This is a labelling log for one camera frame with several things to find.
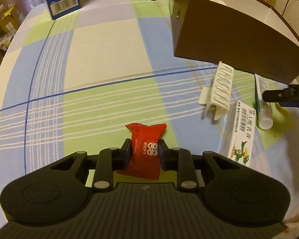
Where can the white sock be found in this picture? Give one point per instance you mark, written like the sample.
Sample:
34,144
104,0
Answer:
292,228

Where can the brown cardboard storage box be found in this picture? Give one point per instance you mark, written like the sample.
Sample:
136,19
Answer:
248,35

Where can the checkered tablecloth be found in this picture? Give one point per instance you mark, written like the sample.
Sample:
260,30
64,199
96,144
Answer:
73,84

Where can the white hair claw clip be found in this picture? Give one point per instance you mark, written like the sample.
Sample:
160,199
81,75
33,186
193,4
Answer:
219,94

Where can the red candy packet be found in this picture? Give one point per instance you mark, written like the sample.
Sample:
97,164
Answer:
145,162

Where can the white ointment box green bird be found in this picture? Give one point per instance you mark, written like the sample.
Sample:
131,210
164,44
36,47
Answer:
237,142

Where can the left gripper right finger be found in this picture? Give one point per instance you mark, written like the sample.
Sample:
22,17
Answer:
179,160

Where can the white cream tube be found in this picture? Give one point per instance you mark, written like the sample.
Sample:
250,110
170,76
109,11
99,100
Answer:
264,109

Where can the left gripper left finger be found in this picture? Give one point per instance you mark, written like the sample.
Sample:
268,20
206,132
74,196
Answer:
110,160

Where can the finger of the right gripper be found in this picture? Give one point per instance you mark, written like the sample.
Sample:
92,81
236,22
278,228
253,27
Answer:
277,96

